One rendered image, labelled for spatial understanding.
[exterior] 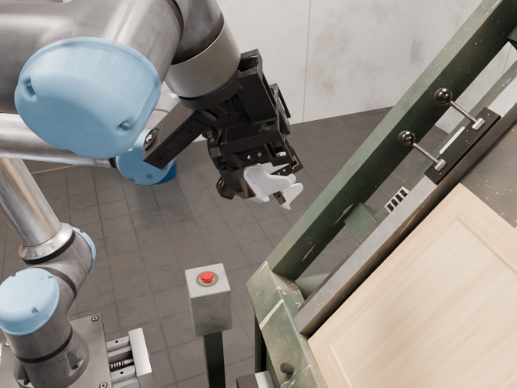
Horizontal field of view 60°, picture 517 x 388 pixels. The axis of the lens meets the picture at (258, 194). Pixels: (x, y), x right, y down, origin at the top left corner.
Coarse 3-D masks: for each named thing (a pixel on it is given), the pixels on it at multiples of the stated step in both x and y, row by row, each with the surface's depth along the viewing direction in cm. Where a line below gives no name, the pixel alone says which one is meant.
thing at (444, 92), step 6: (438, 90) 100; (444, 90) 99; (438, 96) 99; (444, 96) 99; (450, 96) 99; (438, 102) 100; (444, 102) 99; (450, 102) 100; (456, 108) 100; (462, 114) 101; (468, 114) 100; (474, 120) 100; (480, 120) 100; (474, 126) 101; (480, 126) 100
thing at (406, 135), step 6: (402, 132) 103; (408, 132) 103; (402, 138) 103; (408, 138) 102; (414, 138) 103; (402, 144) 104; (408, 144) 103; (414, 144) 104; (420, 150) 104; (426, 156) 104; (432, 156) 104; (438, 162) 104; (444, 162) 104; (438, 168) 104
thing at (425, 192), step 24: (504, 96) 100; (504, 120) 99; (480, 144) 101; (456, 168) 103; (432, 192) 106; (408, 216) 108; (384, 240) 111; (360, 264) 114; (336, 288) 117; (312, 312) 120
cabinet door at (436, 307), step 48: (432, 240) 103; (480, 240) 94; (384, 288) 108; (432, 288) 98; (480, 288) 90; (336, 336) 114; (384, 336) 103; (432, 336) 94; (480, 336) 86; (336, 384) 108; (384, 384) 98; (432, 384) 90; (480, 384) 83
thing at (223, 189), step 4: (220, 176) 86; (220, 180) 85; (224, 180) 84; (216, 184) 87; (220, 184) 84; (224, 184) 84; (216, 188) 86; (220, 188) 84; (224, 188) 84; (228, 188) 83; (220, 192) 84; (224, 192) 83; (228, 192) 84; (232, 192) 84; (224, 196) 84; (228, 196) 84; (232, 196) 84
